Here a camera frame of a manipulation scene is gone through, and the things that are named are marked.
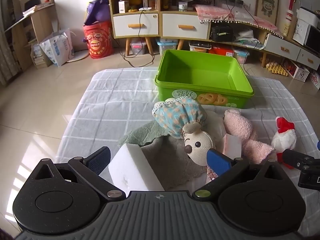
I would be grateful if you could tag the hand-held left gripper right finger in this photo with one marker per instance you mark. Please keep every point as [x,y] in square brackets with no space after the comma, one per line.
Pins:
[218,162]

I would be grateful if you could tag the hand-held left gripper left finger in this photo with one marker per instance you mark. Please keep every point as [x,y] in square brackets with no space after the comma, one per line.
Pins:
[98,158]

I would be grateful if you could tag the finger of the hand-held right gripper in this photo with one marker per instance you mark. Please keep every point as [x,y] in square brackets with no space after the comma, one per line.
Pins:
[295,158]

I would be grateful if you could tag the santa plush doll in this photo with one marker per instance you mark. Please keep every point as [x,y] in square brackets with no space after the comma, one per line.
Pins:
[283,137]

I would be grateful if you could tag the white sponge block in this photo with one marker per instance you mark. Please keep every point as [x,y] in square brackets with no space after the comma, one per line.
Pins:
[132,170]

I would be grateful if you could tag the pink plush toy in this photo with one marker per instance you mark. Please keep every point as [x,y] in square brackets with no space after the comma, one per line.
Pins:
[240,127]

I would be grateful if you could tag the grey-green towel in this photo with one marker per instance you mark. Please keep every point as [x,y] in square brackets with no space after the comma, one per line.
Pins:
[172,160]

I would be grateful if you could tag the mouse doll with blue dress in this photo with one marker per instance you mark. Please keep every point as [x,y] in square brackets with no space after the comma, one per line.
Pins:
[180,117]

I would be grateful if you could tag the green plastic box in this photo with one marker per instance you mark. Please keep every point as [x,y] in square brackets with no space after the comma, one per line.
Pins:
[200,77]

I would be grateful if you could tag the grey checked blanket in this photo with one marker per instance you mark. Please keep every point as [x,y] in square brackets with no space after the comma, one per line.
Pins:
[112,100]

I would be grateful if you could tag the white and red carton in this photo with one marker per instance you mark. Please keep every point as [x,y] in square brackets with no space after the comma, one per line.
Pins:
[298,72]

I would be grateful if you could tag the round white board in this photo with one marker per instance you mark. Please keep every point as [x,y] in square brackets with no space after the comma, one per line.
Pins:
[80,56]

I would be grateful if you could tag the small clear storage box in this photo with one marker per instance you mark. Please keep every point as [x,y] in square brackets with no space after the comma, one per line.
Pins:
[241,56]

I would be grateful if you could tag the red flat box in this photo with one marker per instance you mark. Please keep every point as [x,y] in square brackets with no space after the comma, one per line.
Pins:
[221,51]

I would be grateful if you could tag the stack of books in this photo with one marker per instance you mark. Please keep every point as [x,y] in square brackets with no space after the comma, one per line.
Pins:
[40,61]

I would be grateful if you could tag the red snack barrel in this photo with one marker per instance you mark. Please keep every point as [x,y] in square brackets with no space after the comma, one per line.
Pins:
[98,41]

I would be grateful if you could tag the clear box with black keyboard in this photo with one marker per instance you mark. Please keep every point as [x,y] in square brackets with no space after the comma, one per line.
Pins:
[200,46]

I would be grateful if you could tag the clear storage box pink contents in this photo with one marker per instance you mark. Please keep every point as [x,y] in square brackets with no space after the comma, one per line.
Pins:
[137,47]

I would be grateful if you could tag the white paper bag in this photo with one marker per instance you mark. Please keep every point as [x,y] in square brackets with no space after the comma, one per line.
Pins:
[57,46]

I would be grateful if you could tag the black appliance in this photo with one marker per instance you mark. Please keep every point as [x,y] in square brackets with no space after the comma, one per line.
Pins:
[313,38]

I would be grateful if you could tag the clear storage box blue lid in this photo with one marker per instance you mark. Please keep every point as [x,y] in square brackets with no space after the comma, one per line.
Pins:
[167,47]

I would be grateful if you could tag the white paper cup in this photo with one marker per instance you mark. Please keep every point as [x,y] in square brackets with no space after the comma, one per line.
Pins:
[287,28]

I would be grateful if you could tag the black case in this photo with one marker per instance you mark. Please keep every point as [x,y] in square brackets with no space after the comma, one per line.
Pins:
[222,33]

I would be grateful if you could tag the white cabinet drawer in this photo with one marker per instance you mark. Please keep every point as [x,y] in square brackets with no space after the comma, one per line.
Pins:
[185,26]
[136,25]

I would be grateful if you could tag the window curtain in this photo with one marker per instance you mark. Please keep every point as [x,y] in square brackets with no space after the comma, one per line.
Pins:
[7,42]

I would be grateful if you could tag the purple plush toy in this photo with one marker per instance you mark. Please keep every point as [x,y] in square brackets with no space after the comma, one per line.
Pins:
[98,10]

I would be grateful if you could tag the pink fringed cloth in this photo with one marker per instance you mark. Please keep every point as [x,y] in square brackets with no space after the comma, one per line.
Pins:
[225,13]

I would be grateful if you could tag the wooden desk shelf unit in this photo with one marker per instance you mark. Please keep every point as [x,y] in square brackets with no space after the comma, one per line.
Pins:
[32,22]

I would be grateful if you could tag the framed cartoon picture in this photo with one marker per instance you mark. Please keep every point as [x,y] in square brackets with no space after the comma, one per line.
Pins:
[267,5]

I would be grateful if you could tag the wooden shelf cabinet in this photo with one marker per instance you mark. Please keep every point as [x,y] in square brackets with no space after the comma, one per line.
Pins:
[160,7]

